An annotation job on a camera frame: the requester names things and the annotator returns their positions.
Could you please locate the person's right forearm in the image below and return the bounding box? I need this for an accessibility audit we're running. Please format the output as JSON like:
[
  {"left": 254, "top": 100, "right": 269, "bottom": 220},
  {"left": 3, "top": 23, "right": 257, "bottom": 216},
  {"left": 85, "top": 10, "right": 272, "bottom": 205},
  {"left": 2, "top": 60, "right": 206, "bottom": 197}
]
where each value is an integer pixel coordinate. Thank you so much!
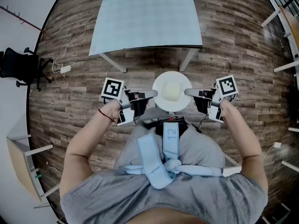
[{"left": 219, "top": 98, "right": 263, "bottom": 163}]

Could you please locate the light blue harness strap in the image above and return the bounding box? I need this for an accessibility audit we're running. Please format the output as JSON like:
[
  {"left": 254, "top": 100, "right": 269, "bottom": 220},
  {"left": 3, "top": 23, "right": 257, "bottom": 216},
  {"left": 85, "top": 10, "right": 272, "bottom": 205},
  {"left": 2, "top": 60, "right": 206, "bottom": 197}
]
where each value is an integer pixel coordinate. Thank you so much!
[{"left": 122, "top": 122, "right": 224, "bottom": 190}]

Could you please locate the white furniture frame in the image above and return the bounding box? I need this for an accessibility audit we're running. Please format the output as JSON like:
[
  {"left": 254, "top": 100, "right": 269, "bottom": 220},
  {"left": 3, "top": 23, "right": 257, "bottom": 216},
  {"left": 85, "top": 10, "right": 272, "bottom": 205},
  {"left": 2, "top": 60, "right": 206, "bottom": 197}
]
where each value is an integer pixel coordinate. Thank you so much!
[{"left": 223, "top": 153, "right": 242, "bottom": 177}]

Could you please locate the black chest device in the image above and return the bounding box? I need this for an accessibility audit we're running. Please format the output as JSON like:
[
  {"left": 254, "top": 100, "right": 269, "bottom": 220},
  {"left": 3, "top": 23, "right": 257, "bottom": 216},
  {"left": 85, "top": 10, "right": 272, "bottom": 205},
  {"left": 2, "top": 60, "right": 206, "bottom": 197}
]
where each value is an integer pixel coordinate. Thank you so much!
[{"left": 142, "top": 116, "right": 191, "bottom": 136}]

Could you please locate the black office chair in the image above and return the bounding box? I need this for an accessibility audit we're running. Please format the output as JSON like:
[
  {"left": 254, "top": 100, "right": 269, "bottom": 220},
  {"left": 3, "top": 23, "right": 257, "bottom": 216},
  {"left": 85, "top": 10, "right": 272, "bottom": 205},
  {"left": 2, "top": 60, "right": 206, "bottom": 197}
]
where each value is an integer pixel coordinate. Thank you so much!
[{"left": 0, "top": 47, "right": 52, "bottom": 92}]

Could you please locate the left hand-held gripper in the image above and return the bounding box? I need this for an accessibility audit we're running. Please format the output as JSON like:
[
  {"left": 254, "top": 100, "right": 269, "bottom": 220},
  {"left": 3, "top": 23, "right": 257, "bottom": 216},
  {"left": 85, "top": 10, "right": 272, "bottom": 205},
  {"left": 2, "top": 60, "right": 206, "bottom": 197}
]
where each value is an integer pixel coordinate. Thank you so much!
[{"left": 100, "top": 77, "right": 158, "bottom": 127}]

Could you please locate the person's left forearm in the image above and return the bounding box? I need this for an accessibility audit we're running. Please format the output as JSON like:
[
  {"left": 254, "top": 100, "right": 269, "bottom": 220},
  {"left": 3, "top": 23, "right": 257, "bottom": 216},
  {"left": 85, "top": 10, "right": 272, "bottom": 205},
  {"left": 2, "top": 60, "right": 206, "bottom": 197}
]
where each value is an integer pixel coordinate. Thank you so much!
[{"left": 61, "top": 99, "right": 122, "bottom": 170}]

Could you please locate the right hand-held gripper cable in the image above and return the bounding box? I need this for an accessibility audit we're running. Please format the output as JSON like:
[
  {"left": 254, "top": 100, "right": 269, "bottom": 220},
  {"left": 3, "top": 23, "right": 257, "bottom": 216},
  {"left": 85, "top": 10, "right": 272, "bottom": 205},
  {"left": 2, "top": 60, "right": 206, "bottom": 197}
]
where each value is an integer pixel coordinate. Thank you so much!
[{"left": 198, "top": 112, "right": 209, "bottom": 130}]

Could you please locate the thin wooden coat rack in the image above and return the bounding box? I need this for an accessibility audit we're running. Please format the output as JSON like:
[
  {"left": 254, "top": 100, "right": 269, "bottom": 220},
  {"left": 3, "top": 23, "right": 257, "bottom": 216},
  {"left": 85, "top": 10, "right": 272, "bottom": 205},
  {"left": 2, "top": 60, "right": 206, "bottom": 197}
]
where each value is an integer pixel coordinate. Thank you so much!
[{"left": 0, "top": 5, "right": 47, "bottom": 41}]

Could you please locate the pale yellow block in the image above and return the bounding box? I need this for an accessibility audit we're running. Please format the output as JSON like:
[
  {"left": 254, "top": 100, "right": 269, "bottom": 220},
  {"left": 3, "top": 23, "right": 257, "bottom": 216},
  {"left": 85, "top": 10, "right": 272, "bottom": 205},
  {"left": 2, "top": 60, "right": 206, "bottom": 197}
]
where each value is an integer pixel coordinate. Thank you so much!
[{"left": 162, "top": 80, "right": 182, "bottom": 102}]

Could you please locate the white round plate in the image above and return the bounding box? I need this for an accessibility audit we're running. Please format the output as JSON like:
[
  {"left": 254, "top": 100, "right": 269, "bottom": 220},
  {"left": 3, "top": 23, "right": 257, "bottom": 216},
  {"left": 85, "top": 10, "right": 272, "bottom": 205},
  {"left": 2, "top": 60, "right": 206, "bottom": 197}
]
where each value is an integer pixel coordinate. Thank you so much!
[{"left": 152, "top": 71, "right": 193, "bottom": 113}]

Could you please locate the table with light blue cloth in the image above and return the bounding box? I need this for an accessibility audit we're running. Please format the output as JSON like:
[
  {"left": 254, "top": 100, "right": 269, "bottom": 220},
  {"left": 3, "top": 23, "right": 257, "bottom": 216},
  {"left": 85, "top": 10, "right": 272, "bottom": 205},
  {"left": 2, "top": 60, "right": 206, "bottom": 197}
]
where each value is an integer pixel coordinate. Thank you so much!
[{"left": 88, "top": 0, "right": 203, "bottom": 73}]

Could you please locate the red string bracelet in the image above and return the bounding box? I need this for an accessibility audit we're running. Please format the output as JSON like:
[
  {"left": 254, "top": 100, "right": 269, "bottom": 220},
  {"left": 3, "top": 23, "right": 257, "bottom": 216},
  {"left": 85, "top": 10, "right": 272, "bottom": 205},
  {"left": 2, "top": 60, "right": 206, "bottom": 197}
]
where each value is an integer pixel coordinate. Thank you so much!
[{"left": 98, "top": 108, "right": 115, "bottom": 123}]

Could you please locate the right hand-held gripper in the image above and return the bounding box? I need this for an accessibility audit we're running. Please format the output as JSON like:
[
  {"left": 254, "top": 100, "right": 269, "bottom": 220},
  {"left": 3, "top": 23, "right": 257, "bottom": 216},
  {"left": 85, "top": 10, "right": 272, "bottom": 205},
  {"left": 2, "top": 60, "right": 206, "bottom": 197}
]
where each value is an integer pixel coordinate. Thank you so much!
[{"left": 184, "top": 74, "right": 239, "bottom": 124}]

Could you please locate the person's grey shirt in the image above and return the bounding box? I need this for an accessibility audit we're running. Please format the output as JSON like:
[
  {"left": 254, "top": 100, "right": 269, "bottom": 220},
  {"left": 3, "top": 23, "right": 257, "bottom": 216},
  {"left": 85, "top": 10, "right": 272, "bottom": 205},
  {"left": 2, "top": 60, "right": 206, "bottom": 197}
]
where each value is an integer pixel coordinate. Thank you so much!
[{"left": 60, "top": 106, "right": 268, "bottom": 224}]

